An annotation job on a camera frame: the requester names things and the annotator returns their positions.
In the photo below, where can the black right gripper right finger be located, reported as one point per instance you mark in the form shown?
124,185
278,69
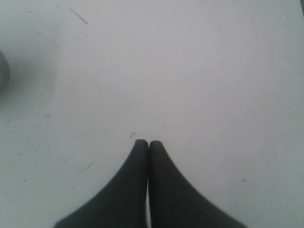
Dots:
174,202

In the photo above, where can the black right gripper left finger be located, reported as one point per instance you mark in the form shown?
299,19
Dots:
122,202

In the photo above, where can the stainless steel cup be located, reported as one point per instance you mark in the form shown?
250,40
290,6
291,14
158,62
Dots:
4,72

